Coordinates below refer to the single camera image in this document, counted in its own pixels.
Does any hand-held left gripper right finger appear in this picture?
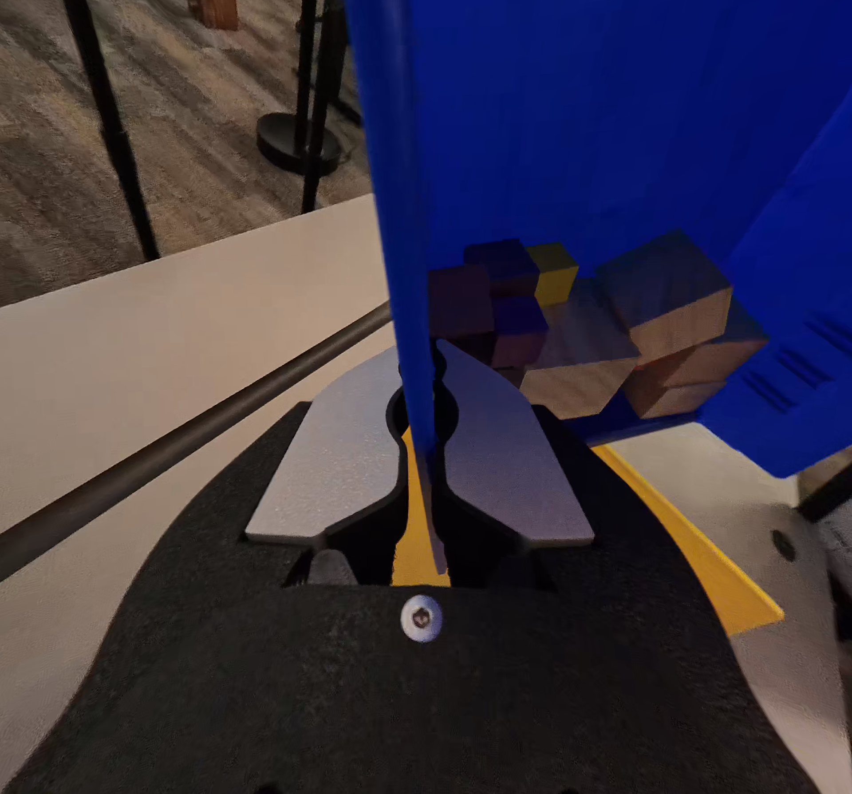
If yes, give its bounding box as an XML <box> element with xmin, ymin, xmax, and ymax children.
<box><xmin>431</xmin><ymin>339</ymin><xmax>596</xmax><ymax>589</ymax></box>

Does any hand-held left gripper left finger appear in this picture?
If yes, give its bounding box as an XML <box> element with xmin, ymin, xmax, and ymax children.
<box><xmin>244</xmin><ymin>345</ymin><xmax>410</xmax><ymax>587</ymax></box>

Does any yellow plastic box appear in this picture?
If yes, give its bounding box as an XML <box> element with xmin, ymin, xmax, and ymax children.
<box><xmin>391</xmin><ymin>431</ymin><xmax>786</xmax><ymax>636</ymax></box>

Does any pile of wooden cubes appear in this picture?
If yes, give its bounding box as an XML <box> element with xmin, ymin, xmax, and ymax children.
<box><xmin>428</xmin><ymin>228</ymin><xmax>771</xmax><ymax>423</ymax></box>

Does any blue plastic box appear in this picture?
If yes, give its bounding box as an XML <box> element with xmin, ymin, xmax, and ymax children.
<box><xmin>335</xmin><ymin>0</ymin><xmax>852</xmax><ymax>481</ymax></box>

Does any black round-base pole stand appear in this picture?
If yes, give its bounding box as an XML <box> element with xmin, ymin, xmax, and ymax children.
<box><xmin>256</xmin><ymin>0</ymin><xmax>363</xmax><ymax>214</ymax></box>

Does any black framed sign stand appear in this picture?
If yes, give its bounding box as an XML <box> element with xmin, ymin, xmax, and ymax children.
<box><xmin>45</xmin><ymin>0</ymin><xmax>167</xmax><ymax>264</ymax></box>

